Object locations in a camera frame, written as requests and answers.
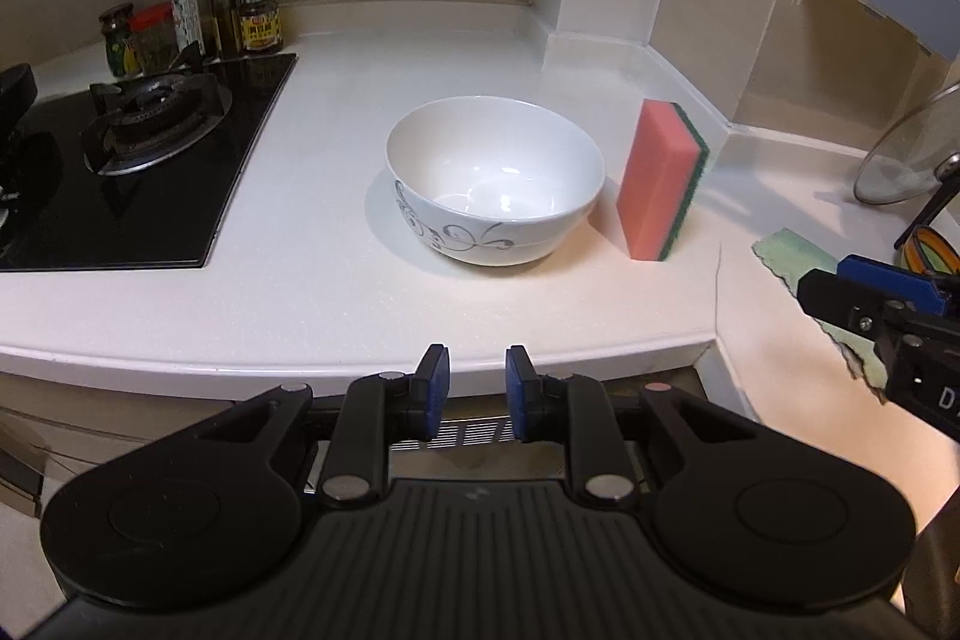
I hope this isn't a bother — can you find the black glass gas cooktop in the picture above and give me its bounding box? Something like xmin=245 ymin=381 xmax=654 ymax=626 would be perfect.
xmin=0 ymin=53 xmax=299 ymax=271

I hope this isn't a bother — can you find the black burner grate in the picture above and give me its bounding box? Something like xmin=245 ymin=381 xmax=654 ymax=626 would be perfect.
xmin=79 ymin=72 xmax=233 ymax=176

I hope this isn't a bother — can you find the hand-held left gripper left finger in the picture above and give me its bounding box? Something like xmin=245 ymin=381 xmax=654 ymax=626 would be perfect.
xmin=196 ymin=344 xmax=451 ymax=510

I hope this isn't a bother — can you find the yellow label sauce jar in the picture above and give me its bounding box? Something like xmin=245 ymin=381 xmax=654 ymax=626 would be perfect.
xmin=238 ymin=0 xmax=285 ymax=55

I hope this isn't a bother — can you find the red lid jar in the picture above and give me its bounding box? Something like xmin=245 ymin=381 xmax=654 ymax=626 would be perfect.
xmin=126 ymin=2 xmax=182 ymax=73

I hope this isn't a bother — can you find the glass pot lid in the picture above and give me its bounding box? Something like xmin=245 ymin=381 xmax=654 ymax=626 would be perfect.
xmin=853 ymin=83 xmax=960 ymax=207

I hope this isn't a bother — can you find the black utensil handle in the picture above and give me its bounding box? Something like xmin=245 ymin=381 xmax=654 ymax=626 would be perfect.
xmin=892 ymin=152 xmax=960 ymax=251

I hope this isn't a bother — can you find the green cloth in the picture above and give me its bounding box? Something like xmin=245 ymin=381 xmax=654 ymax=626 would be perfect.
xmin=752 ymin=227 xmax=893 ymax=402

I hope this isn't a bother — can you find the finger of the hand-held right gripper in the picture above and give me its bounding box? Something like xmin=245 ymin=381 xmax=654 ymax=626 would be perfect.
xmin=797 ymin=271 xmax=905 ymax=342
xmin=838 ymin=254 xmax=960 ymax=317

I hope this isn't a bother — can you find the black pot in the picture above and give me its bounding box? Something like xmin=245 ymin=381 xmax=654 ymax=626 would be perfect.
xmin=0 ymin=62 xmax=38 ymax=128

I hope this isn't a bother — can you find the orange and green container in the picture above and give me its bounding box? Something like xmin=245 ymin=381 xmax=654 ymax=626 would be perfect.
xmin=900 ymin=224 xmax=960 ymax=278

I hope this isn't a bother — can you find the dark lid green jar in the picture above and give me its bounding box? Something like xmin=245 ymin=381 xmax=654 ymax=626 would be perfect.
xmin=99 ymin=2 xmax=140 ymax=79

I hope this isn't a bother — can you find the pink and green sponge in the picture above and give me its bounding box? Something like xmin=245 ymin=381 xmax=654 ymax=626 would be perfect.
xmin=616 ymin=98 xmax=711 ymax=263

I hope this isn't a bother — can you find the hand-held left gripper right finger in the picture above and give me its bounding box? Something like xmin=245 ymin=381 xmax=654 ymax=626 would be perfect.
xmin=506 ymin=344 xmax=758 ymax=507

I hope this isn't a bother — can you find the beige cabinet front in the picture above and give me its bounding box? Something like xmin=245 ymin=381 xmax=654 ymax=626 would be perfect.
xmin=0 ymin=370 xmax=353 ymax=525

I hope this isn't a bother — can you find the white patterned bowl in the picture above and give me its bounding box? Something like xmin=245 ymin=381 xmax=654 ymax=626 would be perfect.
xmin=386 ymin=96 xmax=606 ymax=268

